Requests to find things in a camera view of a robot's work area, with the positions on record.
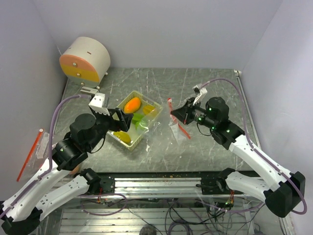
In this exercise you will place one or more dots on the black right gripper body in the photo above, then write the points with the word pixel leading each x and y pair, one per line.
pixel 199 115

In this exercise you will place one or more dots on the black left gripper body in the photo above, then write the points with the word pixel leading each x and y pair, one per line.
pixel 104 123

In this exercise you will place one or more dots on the green toy leaf vegetable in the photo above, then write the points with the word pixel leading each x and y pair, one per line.
pixel 137 117

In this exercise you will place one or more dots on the clear bag orange zipper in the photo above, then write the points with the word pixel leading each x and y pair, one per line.
pixel 36 157

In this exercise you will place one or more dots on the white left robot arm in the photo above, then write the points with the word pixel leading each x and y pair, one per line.
pixel 22 213

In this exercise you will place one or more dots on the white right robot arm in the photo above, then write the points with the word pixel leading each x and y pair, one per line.
pixel 280 189

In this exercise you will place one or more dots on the orange toy mango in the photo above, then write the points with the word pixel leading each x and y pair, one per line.
pixel 132 105

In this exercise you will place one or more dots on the yellow toy fruit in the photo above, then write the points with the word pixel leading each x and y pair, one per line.
pixel 123 136

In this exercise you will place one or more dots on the green toy round vegetable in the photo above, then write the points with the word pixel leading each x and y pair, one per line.
pixel 141 127

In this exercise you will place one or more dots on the pale green plastic basket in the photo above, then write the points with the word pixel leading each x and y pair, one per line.
pixel 135 137

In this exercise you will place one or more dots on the yellow toy starfruit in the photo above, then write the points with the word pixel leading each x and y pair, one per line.
pixel 147 109

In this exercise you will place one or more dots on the round cream drawer box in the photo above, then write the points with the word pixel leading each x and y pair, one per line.
pixel 85 62

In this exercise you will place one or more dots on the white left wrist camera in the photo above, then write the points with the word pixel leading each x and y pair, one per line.
pixel 99 104

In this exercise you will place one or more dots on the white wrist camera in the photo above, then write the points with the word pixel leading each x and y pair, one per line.
pixel 99 104
pixel 200 92

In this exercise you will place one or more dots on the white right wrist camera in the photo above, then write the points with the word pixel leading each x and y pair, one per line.
pixel 200 92

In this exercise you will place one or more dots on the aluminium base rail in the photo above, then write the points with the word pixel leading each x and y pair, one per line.
pixel 177 185

